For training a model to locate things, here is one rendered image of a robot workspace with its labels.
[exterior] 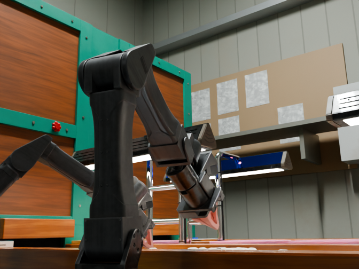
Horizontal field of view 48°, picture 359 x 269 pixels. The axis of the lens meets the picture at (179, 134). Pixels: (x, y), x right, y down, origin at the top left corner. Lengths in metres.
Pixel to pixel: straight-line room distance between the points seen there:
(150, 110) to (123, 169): 0.18
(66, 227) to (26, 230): 0.17
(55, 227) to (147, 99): 1.00
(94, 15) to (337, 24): 2.22
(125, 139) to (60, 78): 1.25
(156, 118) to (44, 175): 1.01
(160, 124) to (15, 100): 1.01
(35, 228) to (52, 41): 0.81
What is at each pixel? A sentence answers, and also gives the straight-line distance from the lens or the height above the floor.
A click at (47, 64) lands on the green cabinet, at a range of 1.84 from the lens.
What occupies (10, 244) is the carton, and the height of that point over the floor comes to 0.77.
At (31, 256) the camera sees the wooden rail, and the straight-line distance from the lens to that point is 1.16.
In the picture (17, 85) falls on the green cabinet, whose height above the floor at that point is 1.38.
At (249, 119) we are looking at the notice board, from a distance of 3.45.
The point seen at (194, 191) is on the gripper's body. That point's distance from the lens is 0.89.
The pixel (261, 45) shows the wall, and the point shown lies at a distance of 3.65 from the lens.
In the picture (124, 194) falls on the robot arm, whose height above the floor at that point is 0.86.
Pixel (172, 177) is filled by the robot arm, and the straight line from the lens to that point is 0.87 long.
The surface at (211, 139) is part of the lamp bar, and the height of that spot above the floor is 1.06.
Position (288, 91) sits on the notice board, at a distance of 3.37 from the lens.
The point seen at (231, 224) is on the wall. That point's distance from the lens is 3.46.
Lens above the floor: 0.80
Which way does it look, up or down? 14 degrees up
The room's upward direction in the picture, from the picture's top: 1 degrees counter-clockwise
